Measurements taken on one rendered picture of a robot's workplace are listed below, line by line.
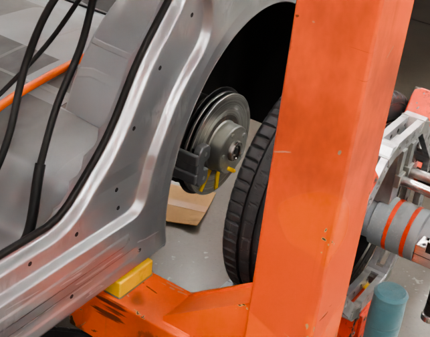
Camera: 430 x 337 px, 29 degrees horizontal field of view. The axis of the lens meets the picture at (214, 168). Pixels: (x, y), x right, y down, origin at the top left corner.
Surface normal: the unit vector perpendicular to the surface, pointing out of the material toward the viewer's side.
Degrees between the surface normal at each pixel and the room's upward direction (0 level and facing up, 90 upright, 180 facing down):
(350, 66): 90
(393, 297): 0
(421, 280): 0
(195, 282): 0
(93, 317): 90
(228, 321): 90
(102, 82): 60
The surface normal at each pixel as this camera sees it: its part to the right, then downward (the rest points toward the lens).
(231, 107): 0.82, 0.36
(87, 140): 0.04, -0.81
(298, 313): -0.56, 0.37
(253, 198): -0.49, 0.05
